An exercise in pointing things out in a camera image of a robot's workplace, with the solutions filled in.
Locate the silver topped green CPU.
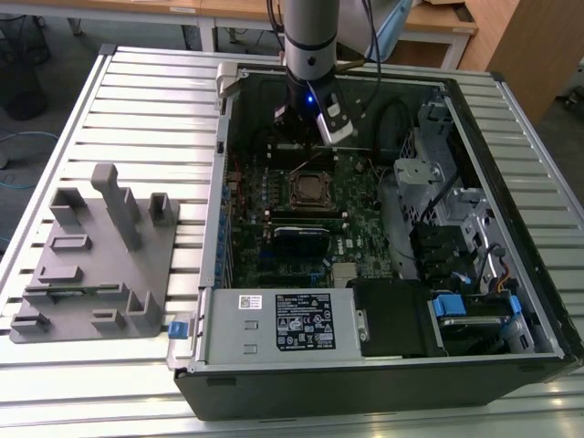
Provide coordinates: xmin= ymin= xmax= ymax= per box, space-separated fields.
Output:
xmin=298 ymin=175 xmax=326 ymax=200

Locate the metal socket cover frame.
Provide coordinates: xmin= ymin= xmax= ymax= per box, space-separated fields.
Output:
xmin=289 ymin=171 xmax=333 ymax=209

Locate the CPU socket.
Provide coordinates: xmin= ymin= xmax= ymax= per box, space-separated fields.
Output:
xmin=287 ymin=169 xmax=337 ymax=210

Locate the black expansion slot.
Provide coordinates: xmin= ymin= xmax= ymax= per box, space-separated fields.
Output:
xmin=260 ymin=259 xmax=323 ymax=270
xmin=258 ymin=272 xmax=329 ymax=284

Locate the grey case latch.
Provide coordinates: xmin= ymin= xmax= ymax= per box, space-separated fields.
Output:
xmin=214 ymin=62 xmax=242 ymax=110

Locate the silver perforated drive cage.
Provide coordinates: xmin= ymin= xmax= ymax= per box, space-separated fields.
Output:
xmin=392 ymin=102 xmax=463 ymax=229

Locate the black graphics card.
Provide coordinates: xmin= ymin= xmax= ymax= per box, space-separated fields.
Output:
xmin=271 ymin=223 xmax=331 ymax=257

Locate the green motherboard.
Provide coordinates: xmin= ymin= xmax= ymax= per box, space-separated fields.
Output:
xmin=225 ymin=150 xmax=402 ymax=291

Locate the silver finned chipset heatsink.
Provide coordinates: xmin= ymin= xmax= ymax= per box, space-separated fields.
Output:
xmin=331 ymin=262 xmax=359 ymax=281

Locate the black plastic drive holder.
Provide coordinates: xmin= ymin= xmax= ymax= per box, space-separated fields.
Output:
xmin=408 ymin=222 xmax=479 ymax=291

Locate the silver disk bay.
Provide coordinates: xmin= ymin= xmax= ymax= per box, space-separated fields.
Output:
xmin=444 ymin=185 xmax=526 ymax=297

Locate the black plastic shroud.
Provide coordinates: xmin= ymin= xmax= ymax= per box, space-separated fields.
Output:
xmin=351 ymin=278 xmax=443 ymax=360

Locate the silver power supply unit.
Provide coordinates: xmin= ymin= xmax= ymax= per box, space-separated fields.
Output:
xmin=193 ymin=286 xmax=367 ymax=366

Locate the wooden cabinet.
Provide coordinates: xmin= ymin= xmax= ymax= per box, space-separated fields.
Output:
xmin=460 ymin=0 xmax=584 ymax=128

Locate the hard disk in blue carrier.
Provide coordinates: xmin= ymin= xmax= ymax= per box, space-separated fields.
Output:
xmin=432 ymin=294 xmax=522 ymax=357

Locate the grey plastic parts rack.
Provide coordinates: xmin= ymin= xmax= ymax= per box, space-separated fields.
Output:
xmin=7 ymin=162 xmax=182 ymax=346

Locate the black round bin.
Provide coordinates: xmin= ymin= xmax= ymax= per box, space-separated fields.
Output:
xmin=3 ymin=63 xmax=50 ymax=122

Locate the black PC case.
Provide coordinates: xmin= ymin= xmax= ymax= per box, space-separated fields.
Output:
xmin=166 ymin=61 xmax=584 ymax=423

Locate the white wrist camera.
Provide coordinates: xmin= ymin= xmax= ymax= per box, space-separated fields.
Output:
xmin=316 ymin=90 xmax=358 ymax=147

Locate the tan gripper cable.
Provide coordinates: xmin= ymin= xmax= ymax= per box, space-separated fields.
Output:
xmin=334 ymin=58 xmax=367 ymax=75

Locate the black looped cable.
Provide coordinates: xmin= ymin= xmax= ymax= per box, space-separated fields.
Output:
xmin=377 ymin=97 xmax=415 ymax=159

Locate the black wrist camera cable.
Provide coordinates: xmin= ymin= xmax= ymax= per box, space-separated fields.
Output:
xmin=360 ymin=0 xmax=385 ymax=120

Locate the thick black cable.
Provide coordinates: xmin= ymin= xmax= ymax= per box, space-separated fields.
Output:
xmin=420 ymin=177 xmax=460 ymax=225

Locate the wooden desk white frame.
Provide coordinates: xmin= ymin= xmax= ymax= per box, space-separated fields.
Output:
xmin=0 ymin=0 xmax=215 ymax=55
xmin=200 ymin=0 xmax=479 ymax=70

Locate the black disk cable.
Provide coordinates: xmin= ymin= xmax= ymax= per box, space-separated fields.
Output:
xmin=473 ymin=243 xmax=506 ymax=296

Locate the blue floor cable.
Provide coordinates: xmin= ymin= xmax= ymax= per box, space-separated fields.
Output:
xmin=0 ymin=130 xmax=61 ymax=191

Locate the black wire basket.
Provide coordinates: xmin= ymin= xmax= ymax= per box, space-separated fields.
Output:
xmin=0 ymin=13 xmax=52 ymax=68

